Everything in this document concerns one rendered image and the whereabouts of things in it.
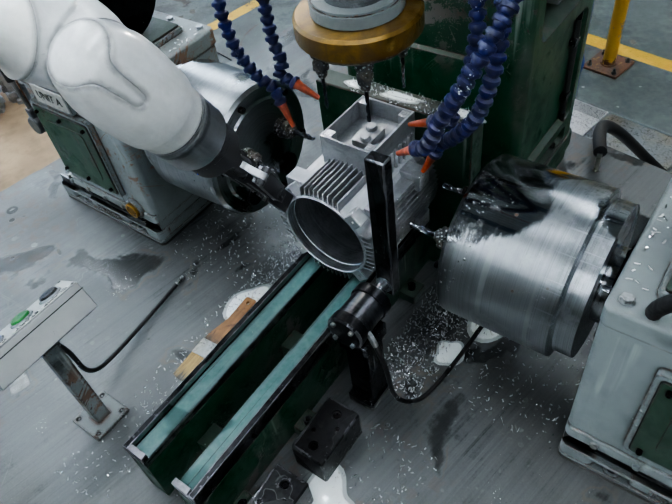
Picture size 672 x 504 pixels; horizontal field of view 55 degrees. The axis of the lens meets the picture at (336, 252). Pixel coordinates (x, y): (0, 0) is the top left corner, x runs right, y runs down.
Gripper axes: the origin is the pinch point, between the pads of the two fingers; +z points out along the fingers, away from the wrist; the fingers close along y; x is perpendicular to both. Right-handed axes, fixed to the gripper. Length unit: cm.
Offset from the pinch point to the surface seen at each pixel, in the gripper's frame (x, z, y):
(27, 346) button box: 35.0, -15.2, 15.1
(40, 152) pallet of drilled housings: 10, 105, 192
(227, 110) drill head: -9.8, -0.4, 15.9
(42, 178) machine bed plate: 15, 26, 82
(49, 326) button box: 31.6, -13.3, 15.1
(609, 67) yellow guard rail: -142, 208, 10
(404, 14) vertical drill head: -27.2, -11.1, -12.9
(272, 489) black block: 38.5, 5.9, -18.5
